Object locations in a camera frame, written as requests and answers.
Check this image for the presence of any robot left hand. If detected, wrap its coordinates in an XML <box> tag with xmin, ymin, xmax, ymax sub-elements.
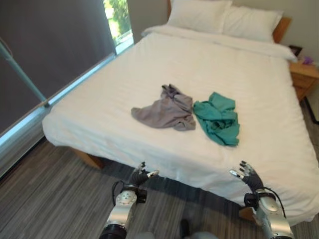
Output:
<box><xmin>128</xmin><ymin>162</ymin><xmax>160</xmax><ymax>187</ymax></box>

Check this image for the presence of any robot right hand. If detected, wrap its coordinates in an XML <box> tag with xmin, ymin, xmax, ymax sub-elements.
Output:
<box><xmin>229</xmin><ymin>160</ymin><xmax>264</xmax><ymax>194</ymax></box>

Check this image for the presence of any white bed duvet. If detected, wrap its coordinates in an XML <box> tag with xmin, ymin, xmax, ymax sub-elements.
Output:
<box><xmin>41</xmin><ymin>24</ymin><xmax>319</xmax><ymax>223</ymax></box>

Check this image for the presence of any teal crumpled garment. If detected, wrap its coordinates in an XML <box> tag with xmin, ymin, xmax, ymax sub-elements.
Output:
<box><xmin>193</xmin><ymin>92</ymin><xmax>240</xmax><ymax>147</ymax></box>

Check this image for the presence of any grey crumpled garment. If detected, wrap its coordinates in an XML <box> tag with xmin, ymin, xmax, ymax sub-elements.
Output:
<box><xmin>131</xmin><ymin>84</ymin><xmax>196</xmax><ymax>131</ymax></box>

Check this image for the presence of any wooden nightstand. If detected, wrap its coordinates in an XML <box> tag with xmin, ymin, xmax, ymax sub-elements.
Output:
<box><xmin>289</xmin><ymin>61</ymin><xmax>319</xmax><ymax>101</ymax></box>

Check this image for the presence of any window with greenery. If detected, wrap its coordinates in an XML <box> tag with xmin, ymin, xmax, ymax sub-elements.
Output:
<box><xmin>103</xmin><ymin>0</ymin><xmax>134</xmax><ymax>55</ymax></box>

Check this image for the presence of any light green metal pole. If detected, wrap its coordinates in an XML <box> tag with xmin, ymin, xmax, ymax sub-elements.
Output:
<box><xmin>0</xmin><ymin>37</ymin><xmax>51</xmax><ymax>108</ymax></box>

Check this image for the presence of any grey roller blind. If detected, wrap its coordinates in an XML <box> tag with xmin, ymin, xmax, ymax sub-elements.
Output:
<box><xmin>0</xmin><ymin>0</ymin><xmax>117</xmax><ymax>136</ymax></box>

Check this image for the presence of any large white pillow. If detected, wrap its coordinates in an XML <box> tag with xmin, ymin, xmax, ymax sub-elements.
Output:
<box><xmin>166</xmin><ymin>0</ymin><xmax>233</xmax><ymax>34</ymax></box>

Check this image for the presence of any wooden bed frame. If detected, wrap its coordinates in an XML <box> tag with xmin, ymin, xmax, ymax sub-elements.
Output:
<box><xmin>72</xmin><ymin>0</ymin><xmax>293</xmax><ymax>222</ymax></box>

